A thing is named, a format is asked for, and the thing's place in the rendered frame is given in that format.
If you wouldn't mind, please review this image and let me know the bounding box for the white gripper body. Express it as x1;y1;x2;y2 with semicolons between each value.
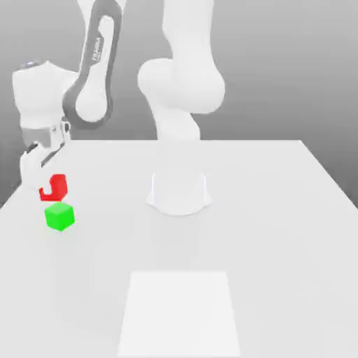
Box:
18;143;67;187

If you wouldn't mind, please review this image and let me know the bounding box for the small red cube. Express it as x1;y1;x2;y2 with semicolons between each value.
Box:
38;173;69;203

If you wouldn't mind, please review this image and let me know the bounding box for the small green cube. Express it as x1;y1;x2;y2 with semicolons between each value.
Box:
44;202;76;232

